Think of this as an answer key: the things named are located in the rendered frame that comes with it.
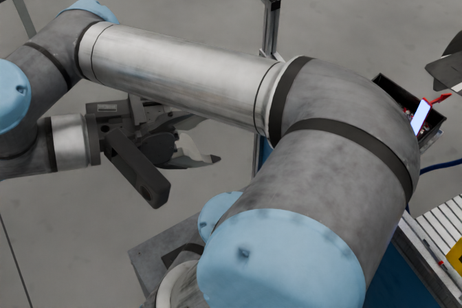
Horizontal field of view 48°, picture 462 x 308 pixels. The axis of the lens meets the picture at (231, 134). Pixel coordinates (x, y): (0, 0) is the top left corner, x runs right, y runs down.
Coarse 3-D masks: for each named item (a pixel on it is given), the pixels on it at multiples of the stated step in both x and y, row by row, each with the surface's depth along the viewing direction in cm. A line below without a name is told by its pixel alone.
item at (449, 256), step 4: (460, 240) 95; (456, 244) 97; (460, 244) 96; (452, 248) 98; (456, 248) 97; (460, 248) 96; (448, 252) 100; (452, 252) 99; (456, 252) 98; (460, 252) 97; (448, 256) 101; (452, 256) 99; (456, 256) 98; (448, 260) 101; (452, 260) 100; (456, 260) 99; (452, 264) 100; (456, 264) 99; (460, 264) 98; (456, 268) 100; (460, 268) 99; (460, 272) 99
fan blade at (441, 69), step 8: (448, 56) 112; (456, 56) 111; (432, 64) 112; (440, 64) 111; (448, 64) 110; (456, 64) 109; (432, 72) 110; (440, 72) 109; (448, 72) 108; (456, 72) 107; (440, 80) 107; (448, 80) 106; (456, 80) 106; (448, 88) 105
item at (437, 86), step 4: (460, 32) 142; (456, 36) 142; (460, 36) 140; (452, 40) 142; (456, 40) 140; (460, 40) 139; (452, 44) 140; (456, 44) 139; (460, 44) 137; (448, 48) 141; (452, 48) 139; (456, 48) 138; (460, 48) 136; (444, 52) 141; (448, 52) 139; (452, 52) 138; (436, 80) 136; (436, 84) 135; (440, 84) 134; (436, 88) 135; (440, 88) 134; (444, 88) 133
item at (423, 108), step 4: (420, 104) 100; (424, 104) 98; (420, 108) 100; (424, 108) 99; (428, 108) 98; (416, 112) 102; (420, 112) 100; (424, 112) 99; (416, 116) 102; (420, 116) 101; (424, 116) 100; (412, 120) 104; (416, 120) 103; (420, 120) 101; (412, 124) 104; (416, 124) 103; (420, 124) 102; (416, 128) 104; (416, 132) 104
